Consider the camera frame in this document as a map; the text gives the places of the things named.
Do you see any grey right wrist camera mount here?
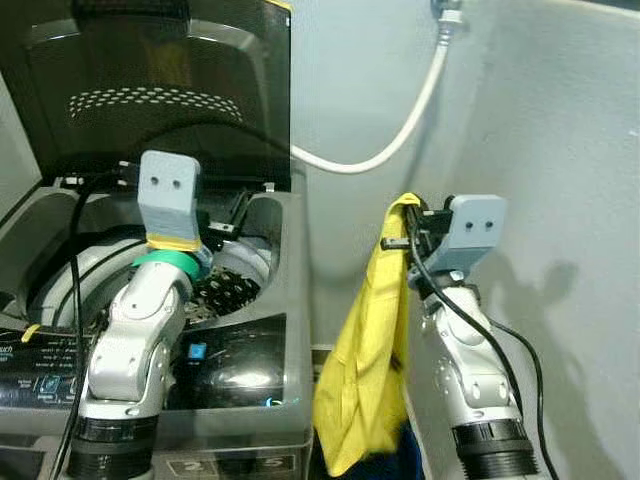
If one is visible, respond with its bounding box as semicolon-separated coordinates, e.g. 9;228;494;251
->
431;194;509;278

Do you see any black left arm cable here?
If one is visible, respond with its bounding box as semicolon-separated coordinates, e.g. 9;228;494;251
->
48;163;143;480

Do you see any black washer control panel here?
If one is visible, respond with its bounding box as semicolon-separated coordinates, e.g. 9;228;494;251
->
0;314;289;413

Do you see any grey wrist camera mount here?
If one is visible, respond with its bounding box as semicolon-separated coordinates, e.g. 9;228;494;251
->
431;194;509;278
136;150;202;253

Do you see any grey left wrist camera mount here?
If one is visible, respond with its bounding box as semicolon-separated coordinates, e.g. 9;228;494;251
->
136;150;202;253

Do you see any yellow cloth garment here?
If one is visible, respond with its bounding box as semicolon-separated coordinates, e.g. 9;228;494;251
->
311;192;423;478

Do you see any perforated steel washer drum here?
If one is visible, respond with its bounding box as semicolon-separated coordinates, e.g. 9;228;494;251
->
186;268;265;323

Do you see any dark translucent washer lid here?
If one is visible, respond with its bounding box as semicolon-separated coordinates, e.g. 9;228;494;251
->
0;0;294;193

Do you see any white water inlet hose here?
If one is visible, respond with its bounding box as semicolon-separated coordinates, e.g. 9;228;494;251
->
291;18;454;177

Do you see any grey top-load washing machine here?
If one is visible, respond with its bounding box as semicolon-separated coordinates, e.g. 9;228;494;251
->
0;163;317;479

